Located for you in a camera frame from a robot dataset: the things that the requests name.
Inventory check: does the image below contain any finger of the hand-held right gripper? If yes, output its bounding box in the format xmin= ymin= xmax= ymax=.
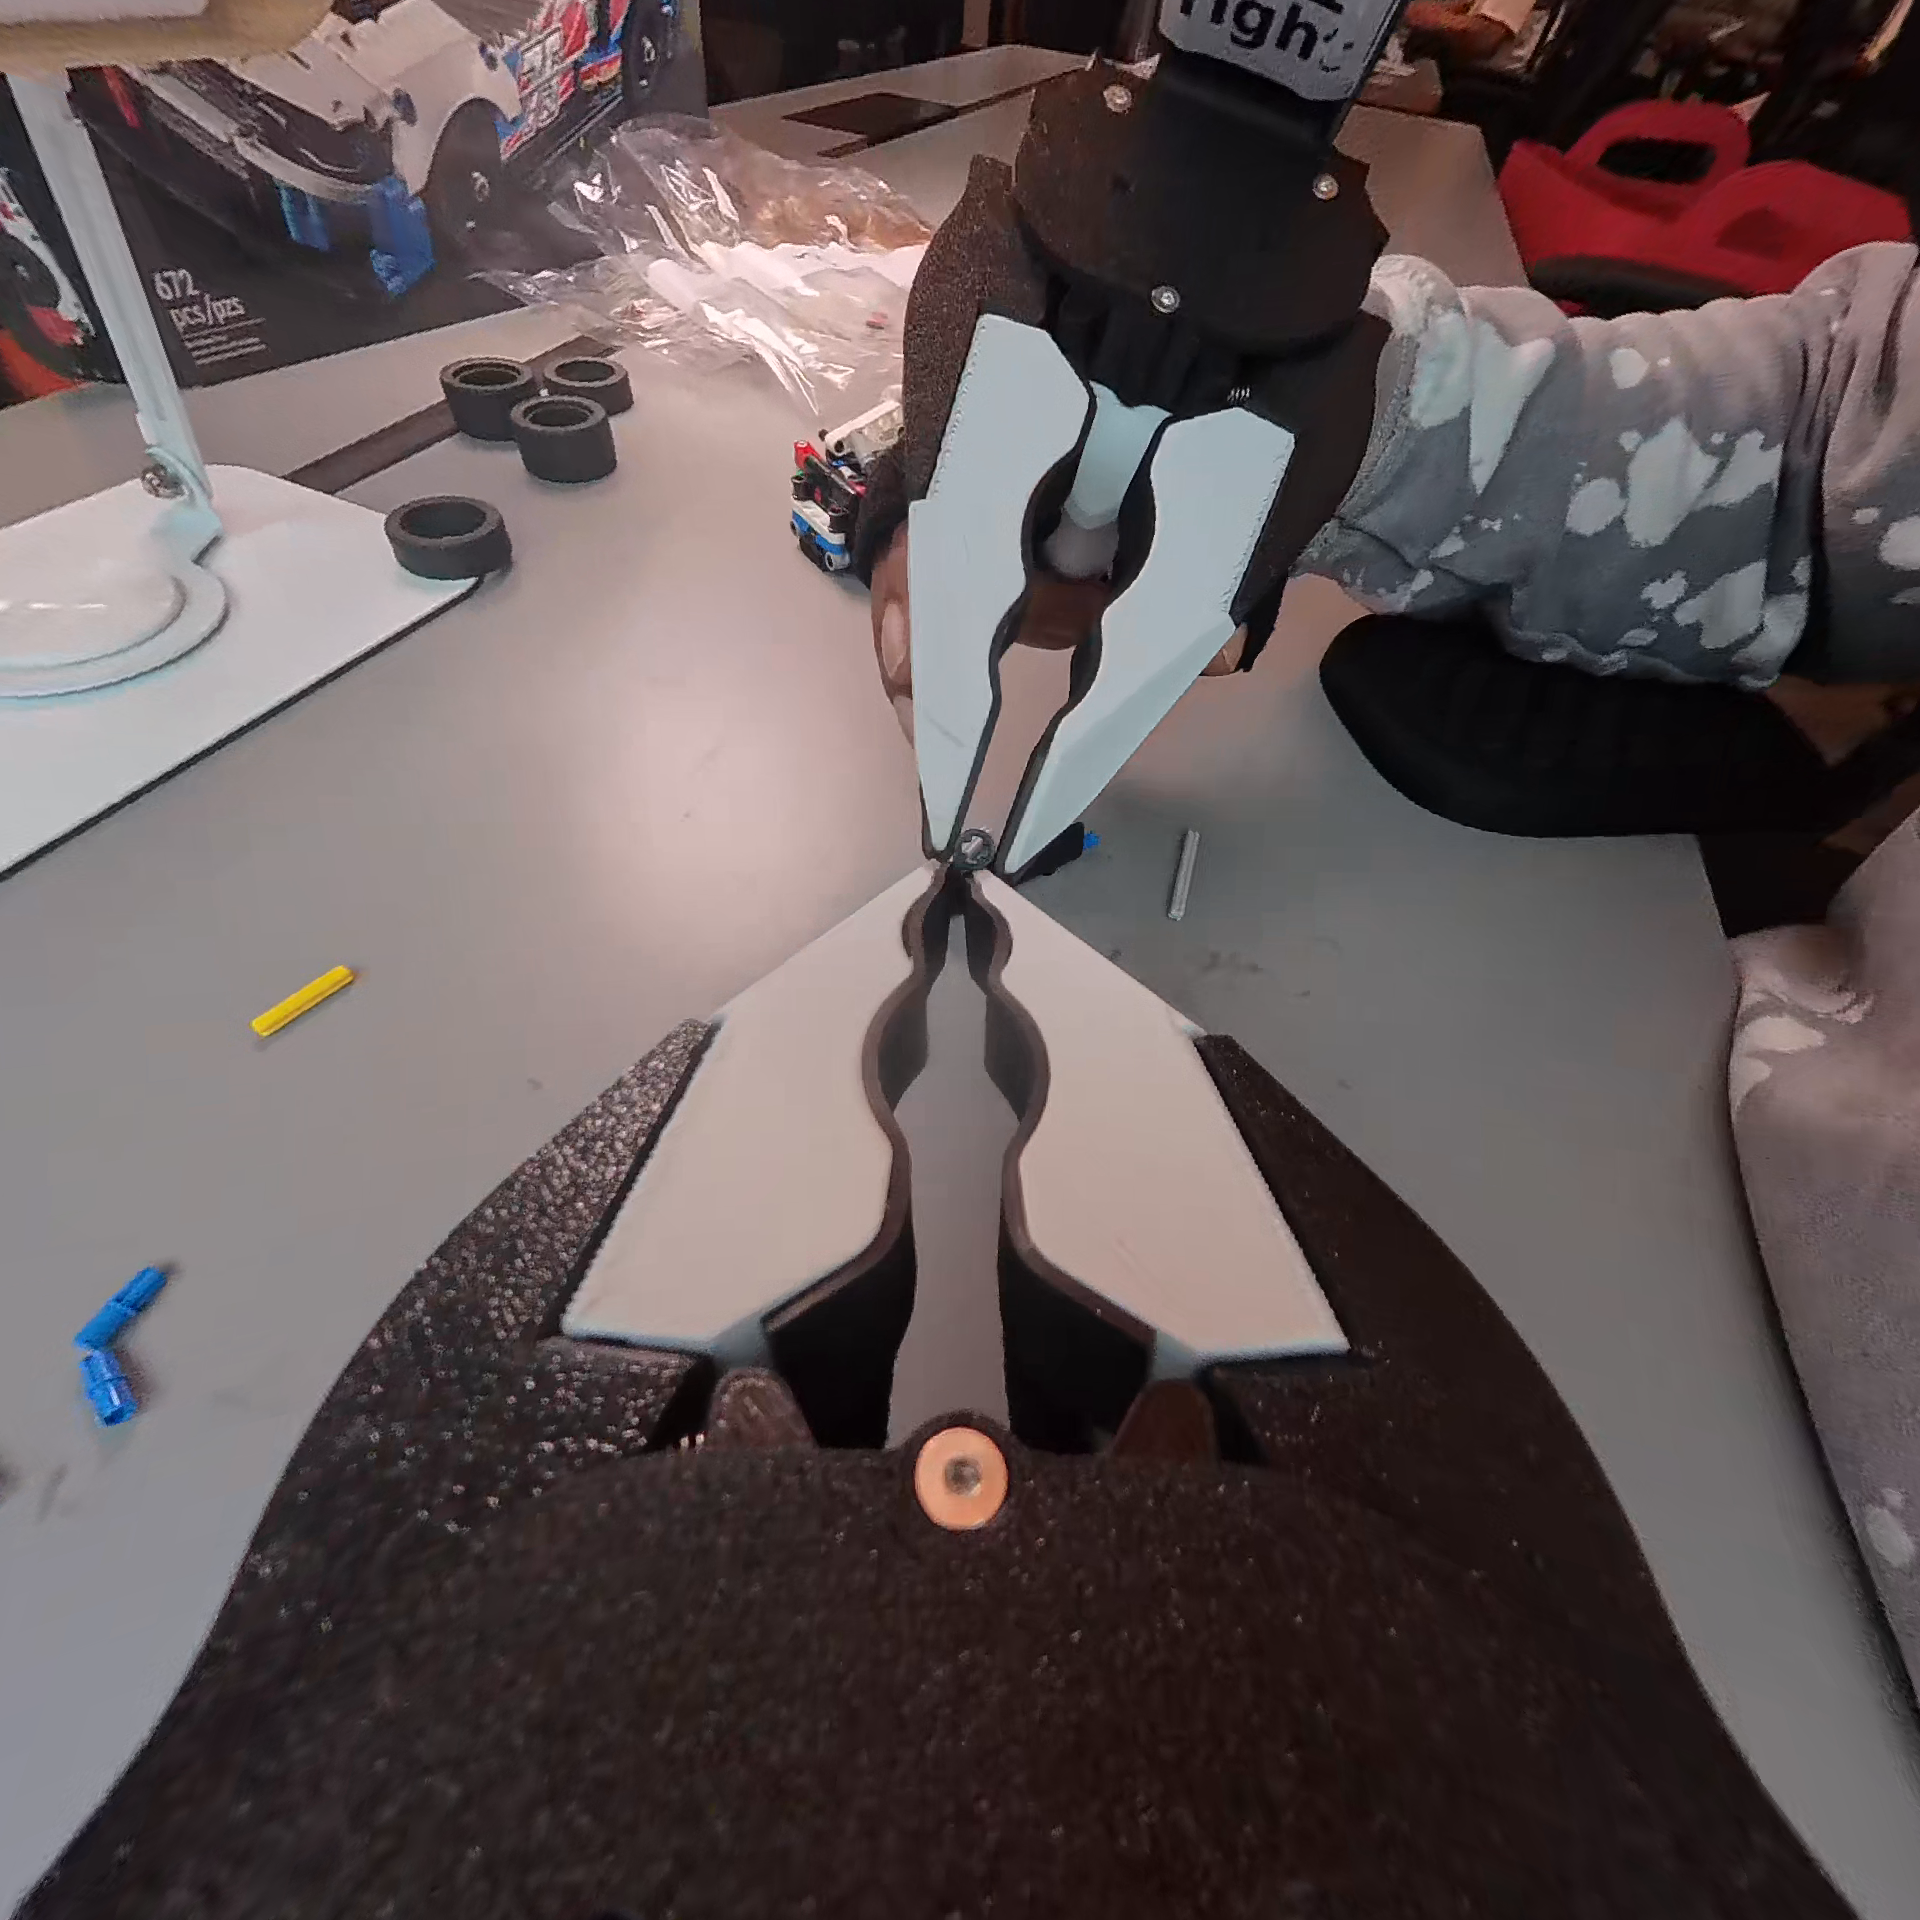
xmin=902 ymin=315 xmax=1097 ymax=861
xmin=997 ymin=411 xmax=1301 ymax=886

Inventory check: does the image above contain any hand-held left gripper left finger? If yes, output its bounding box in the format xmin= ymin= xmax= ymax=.
xmin=561 ymin=863 xmax=953 ymax=1369

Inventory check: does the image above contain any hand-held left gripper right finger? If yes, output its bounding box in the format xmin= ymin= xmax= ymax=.
xmin=968 ymin=866 xmax=1354 ymax=1378

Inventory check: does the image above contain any small grey ring piece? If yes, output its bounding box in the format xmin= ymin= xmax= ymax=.
xmin=948 ymin=826 xmax=1086 ymax=886

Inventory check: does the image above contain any person's right forearm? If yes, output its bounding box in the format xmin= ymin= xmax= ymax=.
xmin=1297 ymin=240 xmax=1920 ymax=696

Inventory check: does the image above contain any grey desk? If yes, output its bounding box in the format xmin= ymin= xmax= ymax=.
xmin=0 ymin=54 xmax=1749 ymax=1920

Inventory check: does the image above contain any white desk stand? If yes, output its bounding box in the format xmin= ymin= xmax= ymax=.
xmin=0 ymin=71 xmax=522 ymax=881

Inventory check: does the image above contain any person's right hand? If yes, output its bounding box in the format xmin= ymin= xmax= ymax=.
xmin=864 ymin=504 xmax=921 ymax=752

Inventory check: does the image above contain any partly built toy car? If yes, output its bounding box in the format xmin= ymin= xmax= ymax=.
xmin=786 ymin=398 xmax=912 ymax=574

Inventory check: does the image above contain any clear plastic bag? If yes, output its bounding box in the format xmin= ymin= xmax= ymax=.
xmin=480 ymin=113 xmax=945 ymax=426

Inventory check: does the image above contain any red bag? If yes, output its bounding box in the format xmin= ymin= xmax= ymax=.
xmin=1696 ymin=158 xmax=1920 ymax=309
xmin=1500 ymin=103 xmax=1758 ymax=279

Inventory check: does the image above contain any yellow toy axle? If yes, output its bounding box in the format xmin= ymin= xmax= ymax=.
xmin=249 ymin=966 xmax=358 ymax=1040

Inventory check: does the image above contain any grey spotted hoodie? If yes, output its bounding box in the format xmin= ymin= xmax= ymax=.
xmin=1726 ymin=810 xmax=1920 ymax=1705

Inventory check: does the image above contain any black toy car box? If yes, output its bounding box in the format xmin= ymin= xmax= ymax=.
xmin=0 ymin=0 xmax=712 ymax=410

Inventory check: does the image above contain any wooden board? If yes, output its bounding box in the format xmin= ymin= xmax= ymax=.
xmin=0 ymin=0 xmax=331 ymax=71

